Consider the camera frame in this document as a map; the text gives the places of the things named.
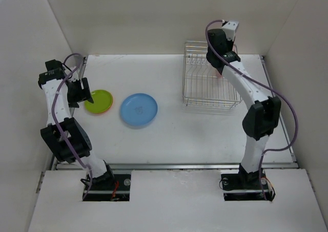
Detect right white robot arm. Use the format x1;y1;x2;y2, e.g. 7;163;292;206
206;29;281;188

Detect metal wire dish rack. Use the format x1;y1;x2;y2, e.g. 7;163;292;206
182;41;242;108

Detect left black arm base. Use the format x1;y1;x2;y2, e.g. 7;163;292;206
81;174;131;202

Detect blue plastic plate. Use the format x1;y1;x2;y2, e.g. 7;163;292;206
119;93;158;128

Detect aluminium table rail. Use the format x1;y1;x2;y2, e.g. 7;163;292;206
35;55;299;194

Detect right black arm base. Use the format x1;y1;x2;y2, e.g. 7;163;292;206
219;171;276;202

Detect green plastic plate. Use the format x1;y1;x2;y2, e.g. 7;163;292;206
84;90;113;114

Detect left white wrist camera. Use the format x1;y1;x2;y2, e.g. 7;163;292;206
69;66;81;82

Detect pink plastic plate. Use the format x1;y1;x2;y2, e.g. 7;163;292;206
207;47;240;77

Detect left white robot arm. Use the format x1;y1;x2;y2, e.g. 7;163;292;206
38;59;115;189

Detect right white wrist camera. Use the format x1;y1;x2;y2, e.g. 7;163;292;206
221;20;239;41

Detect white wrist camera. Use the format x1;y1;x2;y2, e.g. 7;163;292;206
69;66;81;82
221;20;239;41

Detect orange plastic plate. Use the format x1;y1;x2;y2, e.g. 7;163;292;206
94;94;113;114

